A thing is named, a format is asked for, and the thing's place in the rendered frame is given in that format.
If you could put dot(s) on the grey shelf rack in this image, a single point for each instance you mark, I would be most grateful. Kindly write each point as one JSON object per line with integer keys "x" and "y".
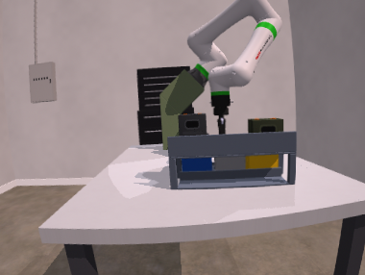
{"x": 232, "y": 145}

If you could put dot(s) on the yellow open bin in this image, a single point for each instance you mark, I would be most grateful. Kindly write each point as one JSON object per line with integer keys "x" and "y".
{"x": 265, "y": 161}

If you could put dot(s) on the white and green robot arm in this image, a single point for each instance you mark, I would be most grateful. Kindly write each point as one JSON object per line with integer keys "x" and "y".
{"x": 222, "y": 78}

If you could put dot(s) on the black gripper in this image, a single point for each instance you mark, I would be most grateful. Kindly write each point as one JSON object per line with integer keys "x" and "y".
{"x": 221, "y": 112}

